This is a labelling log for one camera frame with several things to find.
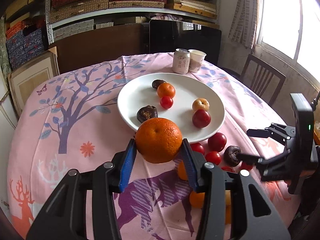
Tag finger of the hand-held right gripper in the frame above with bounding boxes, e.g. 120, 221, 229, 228
247, 123, 297, 144
237, 147, 292, 182

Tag white paper cup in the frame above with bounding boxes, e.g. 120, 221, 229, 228
188, 49, 207, 73

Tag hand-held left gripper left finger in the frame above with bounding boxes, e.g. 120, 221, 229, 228
26, 138, 137, 240

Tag pink cloth bundle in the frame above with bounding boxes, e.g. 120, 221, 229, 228
150, 14, 184, 22

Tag white plate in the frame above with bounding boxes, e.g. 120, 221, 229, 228
117, 72, 226, 144

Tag wooden picture frame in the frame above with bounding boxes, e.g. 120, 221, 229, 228
7, 51, 59, 117

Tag black flat screen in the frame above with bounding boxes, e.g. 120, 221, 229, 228
149, 20, 222, 67

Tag pink printed tablecloth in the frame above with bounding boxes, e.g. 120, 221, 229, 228
6, 52, 310, 240

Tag white drink can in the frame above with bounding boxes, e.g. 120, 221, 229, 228
172, 48, 191, 75

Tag red tomato on cloth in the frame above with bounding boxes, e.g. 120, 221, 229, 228
207, 132, 227, 152

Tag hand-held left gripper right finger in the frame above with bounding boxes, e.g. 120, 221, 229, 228
182, 138, 292, 240

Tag pile of yellow wooden boxes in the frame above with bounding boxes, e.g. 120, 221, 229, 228
5, 0, 48, 23

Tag small mandarin orange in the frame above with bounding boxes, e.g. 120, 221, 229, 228
189, 191, 206, 209
157, 82, 176, 99
177, 160, 189, 181

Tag stack of blue patterned boxes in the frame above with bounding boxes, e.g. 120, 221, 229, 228
5, 21, 49, 70

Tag dark wooden chair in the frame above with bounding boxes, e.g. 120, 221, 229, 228
240, 54, 287, 105

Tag large orange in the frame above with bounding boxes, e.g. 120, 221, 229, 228
135, 117, 183, 164

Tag white canvas panels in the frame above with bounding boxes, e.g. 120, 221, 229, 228
0, 90, 19, 130

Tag yellow-orange citrus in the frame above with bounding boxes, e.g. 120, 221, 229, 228
224, 190, 232, 225

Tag stack of patterned flat boxes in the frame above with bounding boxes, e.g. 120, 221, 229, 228
49, 0, 220, 30

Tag dark mushroom-like pastry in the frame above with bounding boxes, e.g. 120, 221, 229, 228
223, 146, 242, 167

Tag brown board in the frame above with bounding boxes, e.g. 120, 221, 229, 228
49, 24, 150, 75

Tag brick pattern curtain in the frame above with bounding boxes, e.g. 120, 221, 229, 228
228, 0, 267, 49

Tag small tan donut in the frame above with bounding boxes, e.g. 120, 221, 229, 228
192, 98, 210, 112

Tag white framed window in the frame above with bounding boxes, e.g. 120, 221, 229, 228
255, 0, 320, 85

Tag white metal shelf rack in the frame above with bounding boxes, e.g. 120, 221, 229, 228
45, 0, 222, 45

